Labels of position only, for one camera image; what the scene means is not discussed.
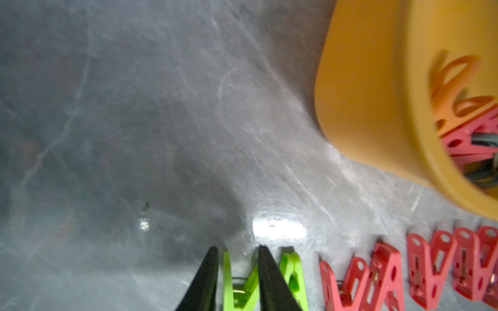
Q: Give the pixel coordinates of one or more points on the orange clothespin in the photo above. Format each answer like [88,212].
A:
[450,112]

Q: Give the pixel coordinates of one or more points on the red clothespin front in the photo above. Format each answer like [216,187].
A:
[459,141]

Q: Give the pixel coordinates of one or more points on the teal clothespin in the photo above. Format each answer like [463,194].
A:
[485,176]

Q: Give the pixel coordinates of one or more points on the red clothespin placed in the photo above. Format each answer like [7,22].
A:
[429,265]
[491,296]
[474,261]
[385,281]
[347,294]

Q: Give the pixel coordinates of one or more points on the yellow plastic storage box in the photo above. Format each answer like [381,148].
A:
[372,91]

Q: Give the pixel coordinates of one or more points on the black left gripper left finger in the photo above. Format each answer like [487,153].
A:
[201,294]

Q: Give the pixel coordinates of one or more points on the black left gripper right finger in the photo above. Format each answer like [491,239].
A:
[274,291]

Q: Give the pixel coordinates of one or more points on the green clothespin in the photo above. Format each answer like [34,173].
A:
[239,297]
[291,268]

